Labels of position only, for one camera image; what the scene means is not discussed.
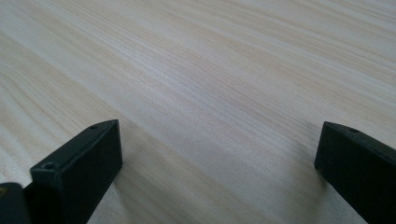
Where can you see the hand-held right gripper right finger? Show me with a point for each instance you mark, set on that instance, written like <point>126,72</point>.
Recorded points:
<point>361,165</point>

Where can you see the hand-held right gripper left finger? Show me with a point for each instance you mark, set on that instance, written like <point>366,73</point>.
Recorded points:
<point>81,168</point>

